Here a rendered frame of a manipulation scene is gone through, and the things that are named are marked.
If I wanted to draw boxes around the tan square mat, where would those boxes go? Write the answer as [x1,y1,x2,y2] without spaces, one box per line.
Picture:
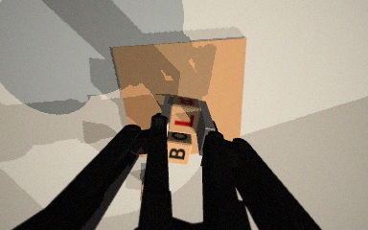
[112,38,246,142]

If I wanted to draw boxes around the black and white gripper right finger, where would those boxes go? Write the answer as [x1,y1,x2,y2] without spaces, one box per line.
[196,101,322,230]

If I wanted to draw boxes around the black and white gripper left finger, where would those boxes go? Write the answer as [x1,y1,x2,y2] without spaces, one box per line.
[12,95,173,230]

